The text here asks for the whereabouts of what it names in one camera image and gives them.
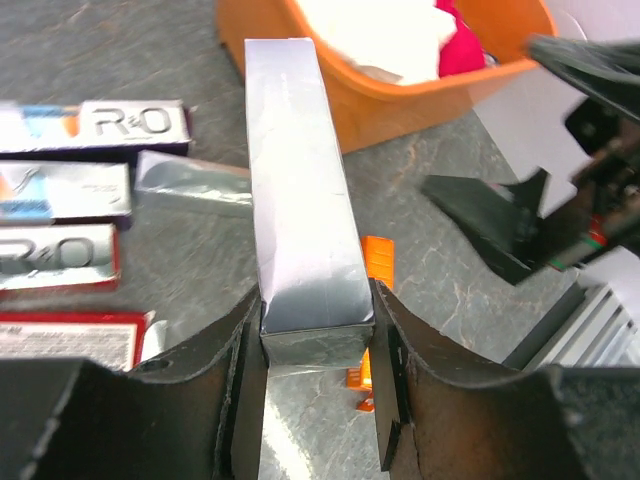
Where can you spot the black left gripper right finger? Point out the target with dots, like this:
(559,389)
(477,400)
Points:
(445,412)

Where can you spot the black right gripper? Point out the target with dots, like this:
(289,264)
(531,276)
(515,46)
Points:
(501,221)

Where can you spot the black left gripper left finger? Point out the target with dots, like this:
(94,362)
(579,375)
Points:
(193,412)

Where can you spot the orange toothpaste box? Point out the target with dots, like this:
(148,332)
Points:
(379,256)

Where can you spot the red barcode toothpaste box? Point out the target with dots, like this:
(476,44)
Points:
(119,341)

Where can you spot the red cloth in basin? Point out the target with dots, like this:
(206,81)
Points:
(463,53)

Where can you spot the orange plastic basin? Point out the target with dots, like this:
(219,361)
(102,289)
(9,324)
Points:
(367,112)

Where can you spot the white cloth in basin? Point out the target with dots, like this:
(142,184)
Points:
(396,42)

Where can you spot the red silver R&O box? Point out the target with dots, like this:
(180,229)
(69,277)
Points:
(59,257)

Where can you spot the purple silver toothpaste box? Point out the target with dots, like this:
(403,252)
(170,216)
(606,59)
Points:
(50,192)

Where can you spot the purple silver R&O box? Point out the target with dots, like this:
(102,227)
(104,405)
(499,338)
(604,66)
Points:
(112,130)

